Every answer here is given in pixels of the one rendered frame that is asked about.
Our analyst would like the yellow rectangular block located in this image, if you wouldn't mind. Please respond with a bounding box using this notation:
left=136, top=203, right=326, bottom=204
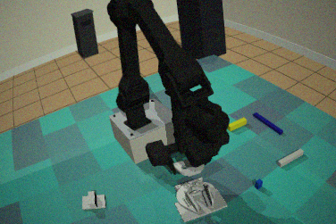
left=228, top=118, right=247, bottom=131

